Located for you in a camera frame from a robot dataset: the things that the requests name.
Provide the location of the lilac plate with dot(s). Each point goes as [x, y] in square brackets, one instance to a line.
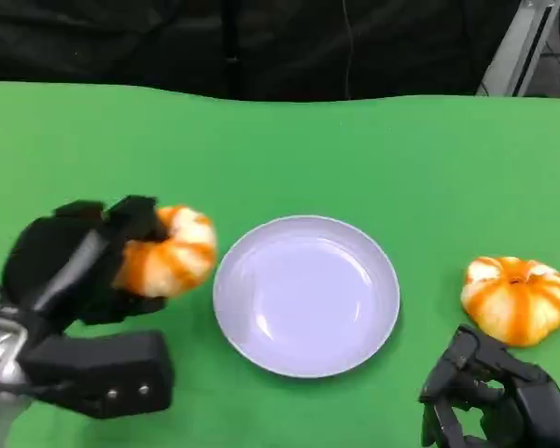
[305, 298]

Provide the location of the green table cloth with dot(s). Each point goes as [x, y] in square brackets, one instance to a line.
[308, 154]

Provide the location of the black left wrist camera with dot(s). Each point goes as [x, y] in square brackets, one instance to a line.
[102, 368]

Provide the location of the orange white toy bread roll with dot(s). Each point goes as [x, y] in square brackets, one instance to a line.
[177, 261]
[515, 303]

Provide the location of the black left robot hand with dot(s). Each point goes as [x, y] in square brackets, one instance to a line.
[51, 261]

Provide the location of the aluminium frame post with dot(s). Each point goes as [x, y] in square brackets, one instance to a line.
[518, 51]

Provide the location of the black backdrop curtain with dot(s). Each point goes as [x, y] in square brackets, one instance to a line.
[168, 42]

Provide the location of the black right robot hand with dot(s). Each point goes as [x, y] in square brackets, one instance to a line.
[536, 410]

